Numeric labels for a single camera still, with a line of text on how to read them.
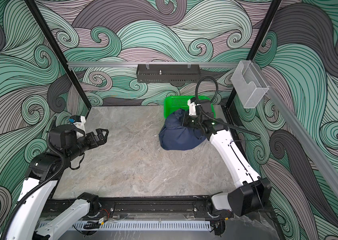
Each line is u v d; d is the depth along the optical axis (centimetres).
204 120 55
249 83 79
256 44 84
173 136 73
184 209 75
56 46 86
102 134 58
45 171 40
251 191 38
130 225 70
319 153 50
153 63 95
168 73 94
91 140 56
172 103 118
